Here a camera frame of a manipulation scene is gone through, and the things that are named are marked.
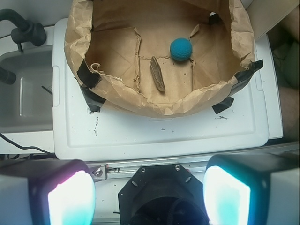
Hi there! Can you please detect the brown wood chip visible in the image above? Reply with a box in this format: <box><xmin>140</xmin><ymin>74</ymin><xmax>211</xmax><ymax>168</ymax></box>
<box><xmin>150</xmin><ymin>56</ymin><xmax>165</xmax><ymax>92</ymax></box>

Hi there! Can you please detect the black tape piece top right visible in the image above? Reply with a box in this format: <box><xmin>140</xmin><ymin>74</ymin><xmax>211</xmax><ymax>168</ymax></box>
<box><xmin>208</xmin><ymin>14</ymin><xmax>222</xmax><ymax>25</ymax></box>

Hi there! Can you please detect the grey sink basin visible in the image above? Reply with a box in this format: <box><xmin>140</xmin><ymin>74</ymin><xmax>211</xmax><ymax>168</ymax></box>
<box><xmin>0</xmin><ymin>45</ymin><xmax>53</xmax><ymax>133</ymax></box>

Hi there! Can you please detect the black tape strip left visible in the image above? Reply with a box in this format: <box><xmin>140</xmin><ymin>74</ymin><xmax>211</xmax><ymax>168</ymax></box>
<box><xmin>77</xmin><ymin>60</ymin><xmax>106</xmax><ymax>113</ymax></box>

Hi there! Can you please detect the black octagonal mount plate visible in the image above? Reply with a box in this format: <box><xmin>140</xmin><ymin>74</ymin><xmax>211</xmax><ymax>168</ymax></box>
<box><xmin>118</xmin><ymin>164</ymin><xmax>210</xmax><ymax>225</ymax></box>

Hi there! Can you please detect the black tape piece lower right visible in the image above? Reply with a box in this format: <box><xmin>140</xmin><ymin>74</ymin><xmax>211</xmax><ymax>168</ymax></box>
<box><xmin>212</xmin><ymin>97</ymin><xmax>234</xmax><ymax>114</ymax></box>

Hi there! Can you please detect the brown paper bag tray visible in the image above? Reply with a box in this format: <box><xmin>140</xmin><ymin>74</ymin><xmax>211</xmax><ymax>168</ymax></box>
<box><xmin>64</xmin><ymin>0</ymin><xmax>255</xmax><ymax>118</ymax></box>

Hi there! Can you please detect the black tape piece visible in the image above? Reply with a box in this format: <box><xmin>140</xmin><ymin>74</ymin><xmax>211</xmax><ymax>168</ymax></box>
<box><xmin>212</xmin><ymin>97</ymin><xmax>234</xmax><ymax>114</ymax></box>
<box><xmin>208</xmin><ymin>14</ymin><xmax>222</xmax><ymax>25</ymax></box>

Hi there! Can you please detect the black hose end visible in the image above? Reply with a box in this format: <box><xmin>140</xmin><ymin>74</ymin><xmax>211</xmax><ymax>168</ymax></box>
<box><xmin>0</xmin><ymin>67</ymin><xmax>17</xmax><ymax>84</ymax></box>

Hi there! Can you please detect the black tape strip right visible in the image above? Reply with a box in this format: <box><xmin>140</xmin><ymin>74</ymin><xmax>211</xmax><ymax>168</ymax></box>
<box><xmin>229</xmin><ymin>60</ymin><xmax>263</xmax><ymax>97</ymax></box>

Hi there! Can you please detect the black cable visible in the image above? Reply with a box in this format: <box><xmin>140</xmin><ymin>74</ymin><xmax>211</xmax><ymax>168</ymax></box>
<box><xmin>0</xmin><ymin>132</ymin><xmax>57</xmax><ymax>156</ymax></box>

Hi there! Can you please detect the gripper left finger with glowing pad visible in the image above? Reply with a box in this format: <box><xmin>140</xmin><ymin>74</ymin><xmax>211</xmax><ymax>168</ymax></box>
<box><xmin>0</xmin><ymin>160</ymin><xmax>96</xmax><ymax>225</ymax></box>

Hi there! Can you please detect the blue dimpled ball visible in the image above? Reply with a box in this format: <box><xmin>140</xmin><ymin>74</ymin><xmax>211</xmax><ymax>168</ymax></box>
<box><xmin>170</xmin><ymin>38</ymin><xmax>193</xmax><ymax>61</ymax></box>

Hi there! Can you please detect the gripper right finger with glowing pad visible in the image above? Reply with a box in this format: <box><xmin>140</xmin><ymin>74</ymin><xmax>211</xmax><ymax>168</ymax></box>
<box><xmin>203</xmin><ymin>153</ymin><xmax>300</xmax><ymax>225</ymax></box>

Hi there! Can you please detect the black tape strip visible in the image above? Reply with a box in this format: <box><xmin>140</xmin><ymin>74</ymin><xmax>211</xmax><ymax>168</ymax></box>
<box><xmin>77</xmin><ymin>60</ymin><xmax>106</xmax><ymax>113</ymax></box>
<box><xmin>229</xmin><ymin>60</ymin><xmax>263</xmax><ymax>97</ymax></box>

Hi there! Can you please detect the aluminium rail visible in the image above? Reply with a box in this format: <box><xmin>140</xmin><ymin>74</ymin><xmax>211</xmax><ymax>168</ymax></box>
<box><xmin>88</xmin><ymin>142</ymin><xmax>300</xmax><ymax>181</ymax></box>

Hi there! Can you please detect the black faucet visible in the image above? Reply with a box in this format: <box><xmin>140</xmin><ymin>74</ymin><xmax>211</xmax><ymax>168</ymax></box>
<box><xmin>0</xmin><ymin>9</ymin><xmax>47</xmax><ymax>52</ymax></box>

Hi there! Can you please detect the white plastic bin lid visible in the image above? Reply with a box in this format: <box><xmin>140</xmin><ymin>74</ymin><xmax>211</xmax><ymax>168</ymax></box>
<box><xmin>52</xmin><ymin>19</ymin><xmax>269</xmax><ymax>161</ymax></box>

